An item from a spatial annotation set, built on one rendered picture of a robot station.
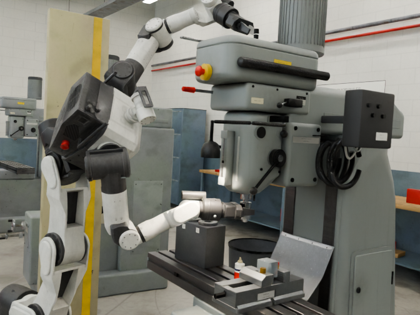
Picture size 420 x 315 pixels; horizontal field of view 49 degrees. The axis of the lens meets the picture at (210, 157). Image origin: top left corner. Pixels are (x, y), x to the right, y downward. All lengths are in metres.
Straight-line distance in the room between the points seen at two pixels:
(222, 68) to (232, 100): 0.15
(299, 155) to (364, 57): 5.07
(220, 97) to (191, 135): 7.37
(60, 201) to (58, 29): 1.62
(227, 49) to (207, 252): 0.92
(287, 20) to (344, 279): 1.11
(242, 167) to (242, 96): 0.27
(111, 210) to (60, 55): 1.81
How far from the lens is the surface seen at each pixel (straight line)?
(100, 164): 1.61
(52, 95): 3.26
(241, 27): 1.89
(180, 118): 9.10
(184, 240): 2.19
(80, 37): 3.36
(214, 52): 1.71
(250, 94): 1.69
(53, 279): 2.05
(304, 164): 1.89
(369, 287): 2.21
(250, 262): 3.73
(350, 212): 2.04
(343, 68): 7.05
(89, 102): 1.69
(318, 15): 2.00
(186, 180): 9.17
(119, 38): 11.53
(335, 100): 2.03
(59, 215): 2.02
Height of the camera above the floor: 1.54
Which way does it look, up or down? 3 degrees down
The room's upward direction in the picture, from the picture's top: 3 degrees clockwise
